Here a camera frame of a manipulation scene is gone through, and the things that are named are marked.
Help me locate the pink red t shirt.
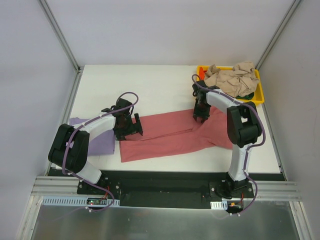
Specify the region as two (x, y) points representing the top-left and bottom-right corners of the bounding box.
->
(119, 106), (232, 163)

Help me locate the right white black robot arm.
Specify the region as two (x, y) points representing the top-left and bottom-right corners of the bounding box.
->
(192, 80), (266, 200)

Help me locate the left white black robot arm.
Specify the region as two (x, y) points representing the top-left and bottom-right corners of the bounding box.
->
(48, 97), (143, 195)

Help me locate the folded lavender t shirt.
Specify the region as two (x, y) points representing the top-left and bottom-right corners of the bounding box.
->
(69, 115), (116, 157)

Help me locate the orange t shirt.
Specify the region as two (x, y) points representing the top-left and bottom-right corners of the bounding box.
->
(198, 68), (207, 81)

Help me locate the green t shirt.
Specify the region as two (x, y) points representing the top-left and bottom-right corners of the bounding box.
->
(236, 92), (255, 101)

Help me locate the beige crumpled t shirt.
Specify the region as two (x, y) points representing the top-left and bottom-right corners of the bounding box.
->
(204, 61), (260, 98)

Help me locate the yellow plastic bin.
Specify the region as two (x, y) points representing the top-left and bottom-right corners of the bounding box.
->
(196, 65), (265, 106)

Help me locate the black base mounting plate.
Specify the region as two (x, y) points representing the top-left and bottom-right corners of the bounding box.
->
(47, 168), (286, 210)

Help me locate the left aluminium corner post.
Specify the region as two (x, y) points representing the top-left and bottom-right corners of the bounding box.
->
(37, 0), (85, 74)

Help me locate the aluminium corner post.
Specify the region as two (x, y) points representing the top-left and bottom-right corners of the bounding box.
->
(37, 0), (85, 74)
(255, 0), (303, 71)

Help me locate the right aluminium corner post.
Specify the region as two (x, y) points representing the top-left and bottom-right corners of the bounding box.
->
(255, 0), (303, 71)

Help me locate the right white cable duct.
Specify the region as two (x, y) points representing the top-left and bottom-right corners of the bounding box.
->
(210, 200), (228, 211)

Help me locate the white cable duct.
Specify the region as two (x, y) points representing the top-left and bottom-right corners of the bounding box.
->
(42, 196), (120, 208)
(210, 200), (228, 211)

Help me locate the aluminium front frame rail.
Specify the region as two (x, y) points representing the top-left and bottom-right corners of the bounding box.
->
(31, 176), (303, 202)

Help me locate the left white cable duct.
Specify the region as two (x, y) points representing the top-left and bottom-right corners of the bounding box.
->
(42, 196), (120, 208)

